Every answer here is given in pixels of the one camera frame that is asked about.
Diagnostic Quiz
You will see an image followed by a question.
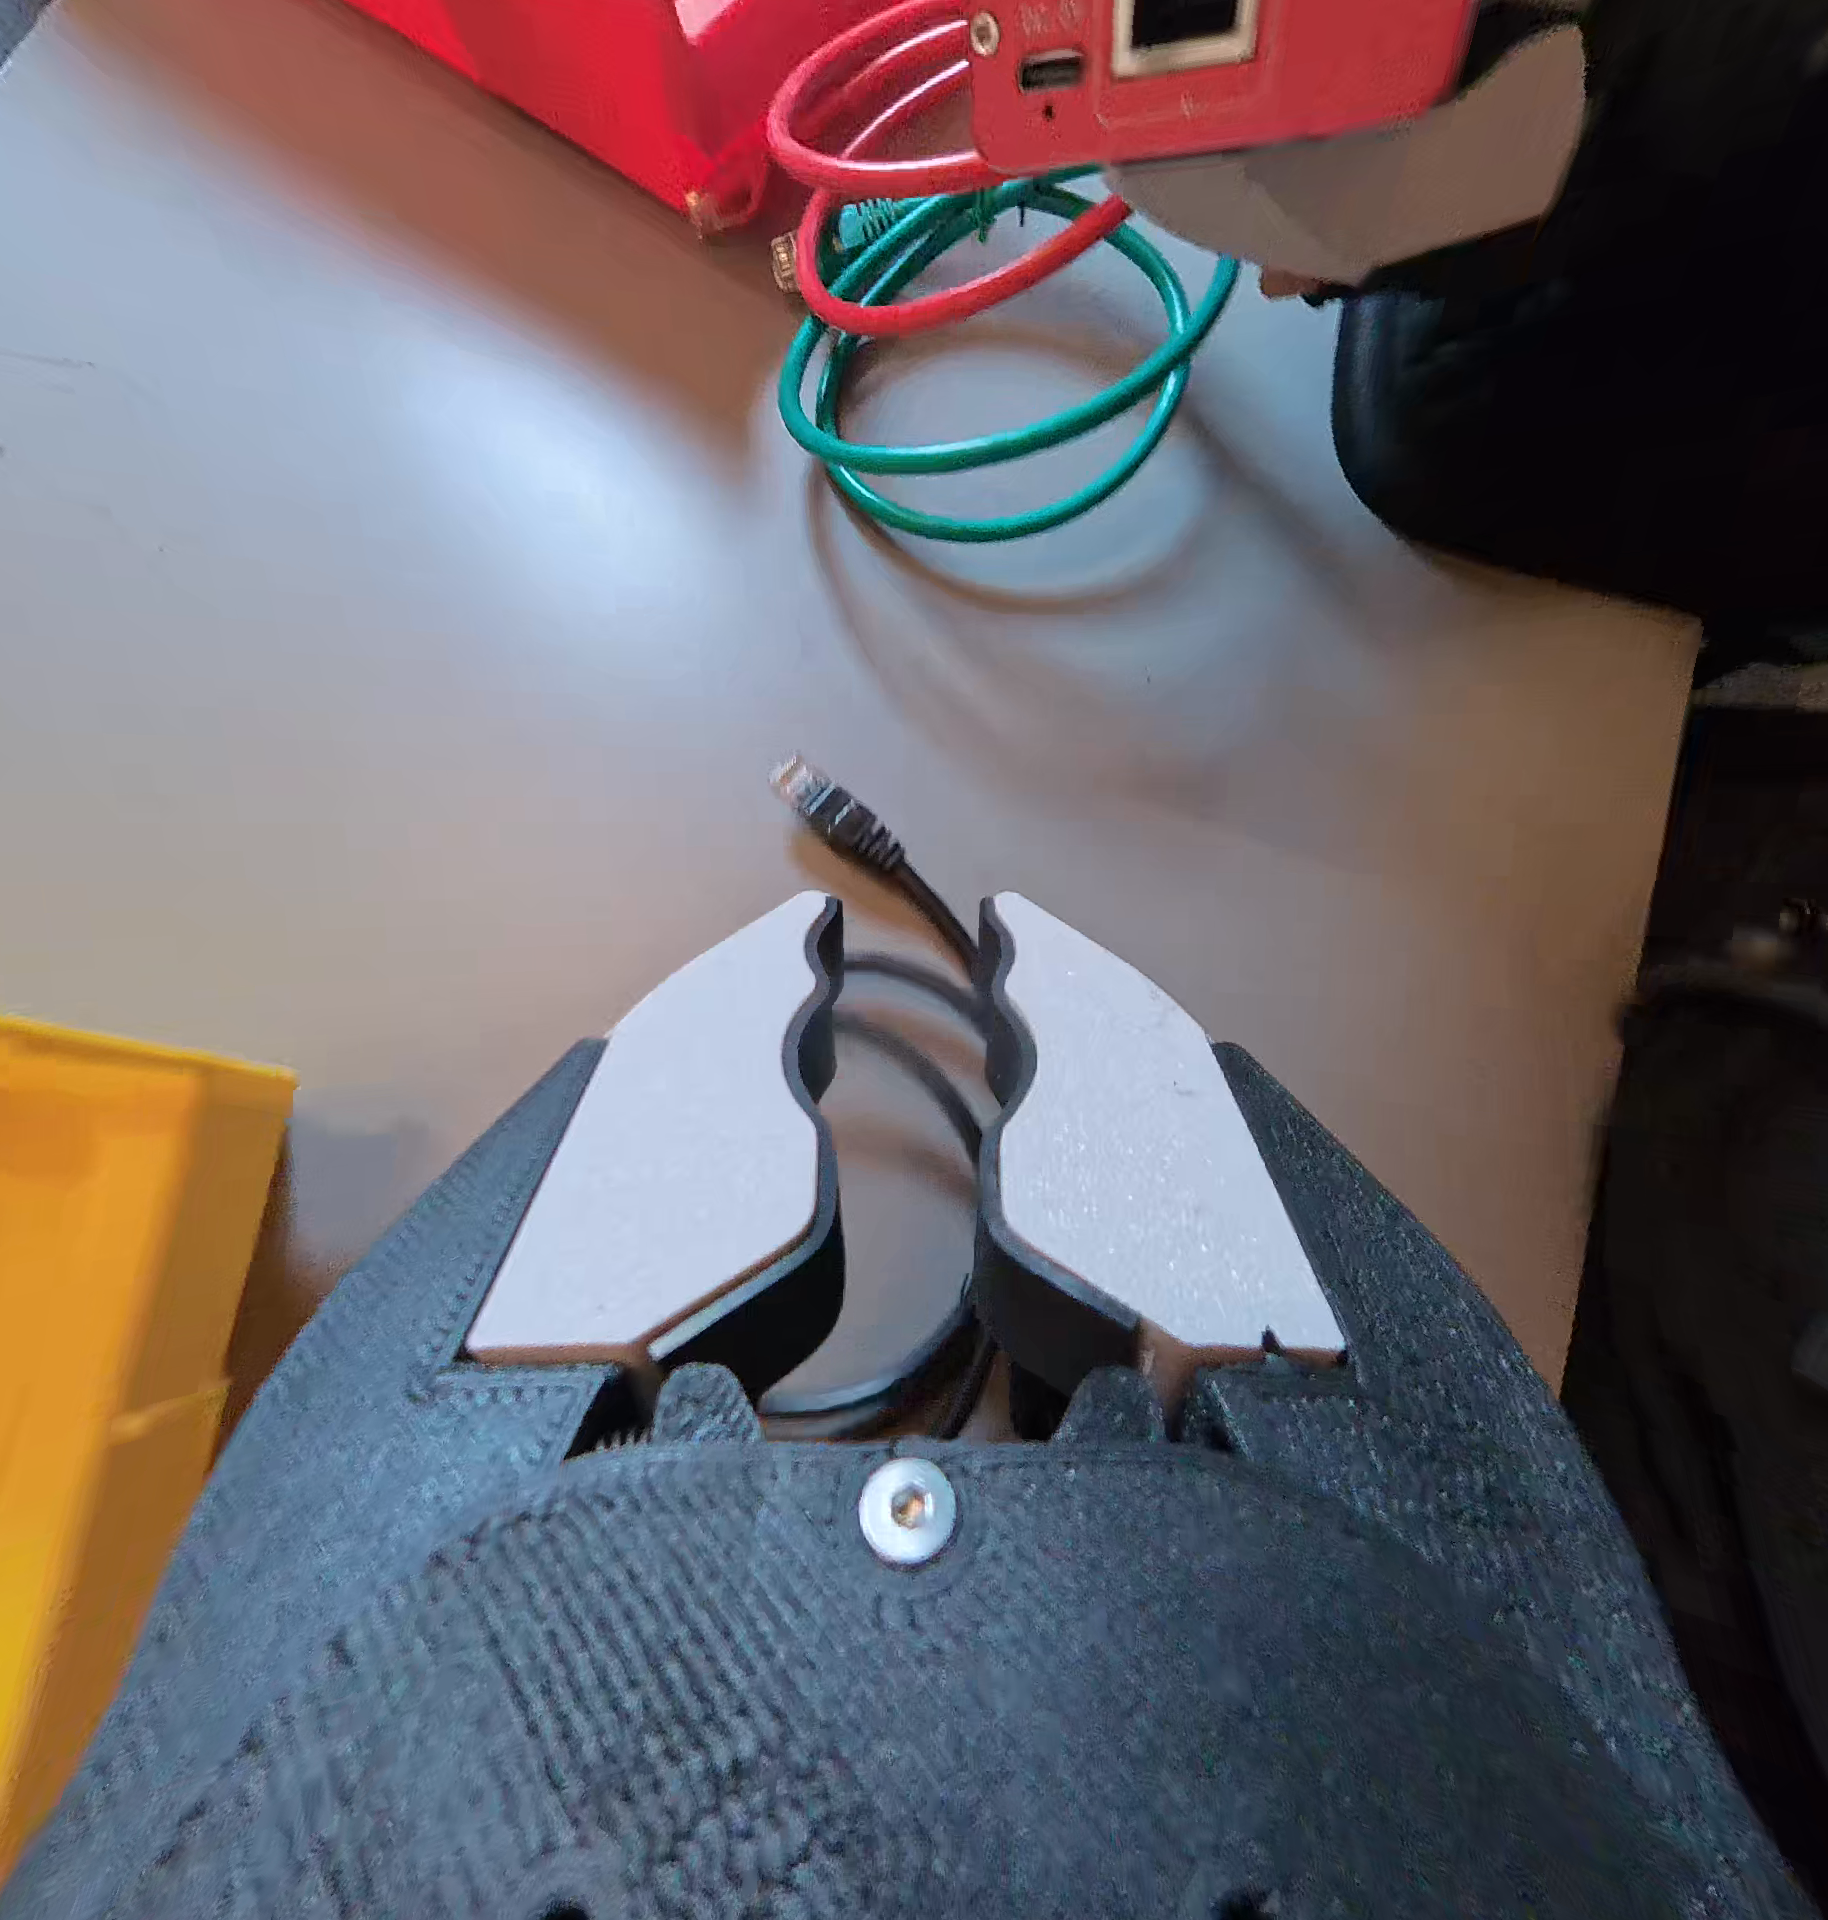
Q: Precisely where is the red ethernet coupler box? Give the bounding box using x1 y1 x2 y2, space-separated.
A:
966 0 1479 174

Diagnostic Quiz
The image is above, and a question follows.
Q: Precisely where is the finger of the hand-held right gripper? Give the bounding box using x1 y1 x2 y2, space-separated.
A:
1106 20 1591 286

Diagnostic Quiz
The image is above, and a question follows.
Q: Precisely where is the red ethernet cable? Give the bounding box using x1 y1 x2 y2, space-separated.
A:
768 0 1134 338

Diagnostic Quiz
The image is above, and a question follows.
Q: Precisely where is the green ethernet cable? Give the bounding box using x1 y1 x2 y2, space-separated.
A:
776 170 1243 541

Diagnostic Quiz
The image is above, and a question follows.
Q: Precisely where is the black ethernet cable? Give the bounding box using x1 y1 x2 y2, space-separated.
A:
757 753 1009 1444

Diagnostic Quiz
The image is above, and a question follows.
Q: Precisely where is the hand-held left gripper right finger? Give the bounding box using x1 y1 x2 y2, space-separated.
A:
977 889 1348 1374

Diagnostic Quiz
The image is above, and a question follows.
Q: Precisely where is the yellow storage bin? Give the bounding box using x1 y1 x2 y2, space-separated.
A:
0 1007 299 1876

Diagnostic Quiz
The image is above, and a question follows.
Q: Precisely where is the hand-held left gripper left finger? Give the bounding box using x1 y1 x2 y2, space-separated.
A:
468 889 849 1369

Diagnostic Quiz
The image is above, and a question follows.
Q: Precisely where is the red storage bin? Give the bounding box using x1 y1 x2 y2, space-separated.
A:
346 0 975 239

